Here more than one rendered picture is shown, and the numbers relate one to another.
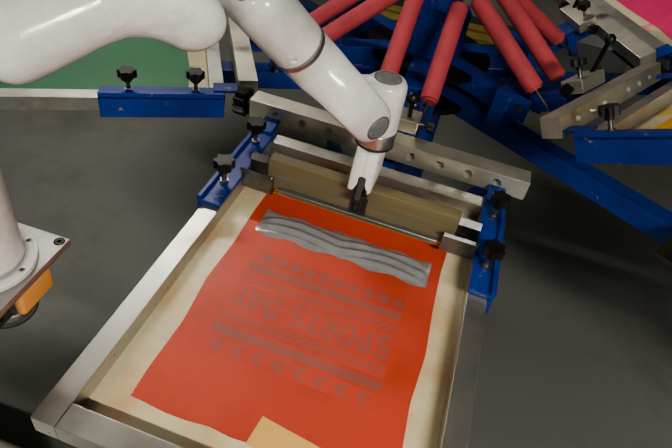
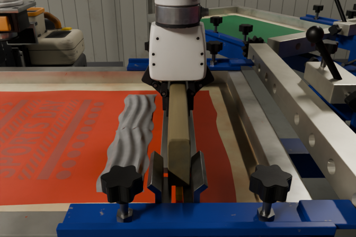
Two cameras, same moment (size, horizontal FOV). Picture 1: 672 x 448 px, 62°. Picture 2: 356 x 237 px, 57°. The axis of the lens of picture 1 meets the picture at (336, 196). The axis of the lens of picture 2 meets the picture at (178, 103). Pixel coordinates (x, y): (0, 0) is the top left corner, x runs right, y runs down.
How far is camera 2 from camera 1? 1.09 m
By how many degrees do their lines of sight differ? 66
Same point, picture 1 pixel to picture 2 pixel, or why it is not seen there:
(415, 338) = (9, 194)
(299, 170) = not seen: hidden behind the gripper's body
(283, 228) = (135, 100)
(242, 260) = (92, 96)
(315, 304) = (52, 130)
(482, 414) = not seen: outside the picture
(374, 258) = (125, 147)
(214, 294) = (54, 94)
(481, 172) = (343, 170)
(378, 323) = (32, 165)
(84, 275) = not seen: hidden behind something
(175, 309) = (38, 88)
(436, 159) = (311, 128)
